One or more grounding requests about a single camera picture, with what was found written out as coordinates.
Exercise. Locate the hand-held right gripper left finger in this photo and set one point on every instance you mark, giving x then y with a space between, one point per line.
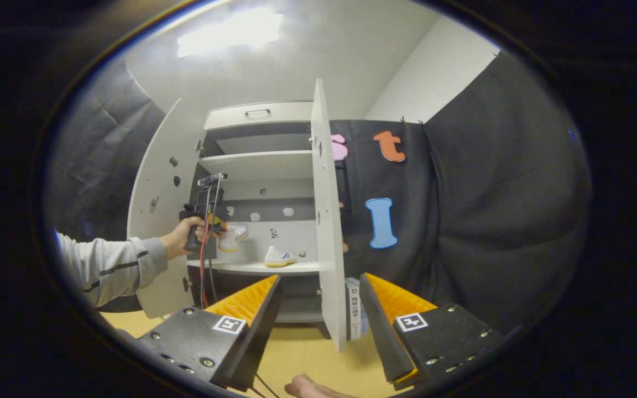
257 337

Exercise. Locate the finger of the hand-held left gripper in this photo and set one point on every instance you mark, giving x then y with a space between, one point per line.
218 224

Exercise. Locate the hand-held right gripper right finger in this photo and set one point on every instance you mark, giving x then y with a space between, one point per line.
385 331

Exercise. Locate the small white shoe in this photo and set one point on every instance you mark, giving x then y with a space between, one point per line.
235 236
278 258

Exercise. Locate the white cabinet door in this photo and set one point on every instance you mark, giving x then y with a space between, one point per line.
152 188
330 265

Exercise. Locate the white shoe cabinet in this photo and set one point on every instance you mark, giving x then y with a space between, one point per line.
257 165

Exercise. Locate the white cabinet drawer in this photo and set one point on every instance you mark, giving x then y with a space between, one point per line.
285 116

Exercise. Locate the ceiling light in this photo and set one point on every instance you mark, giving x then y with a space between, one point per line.
230 30

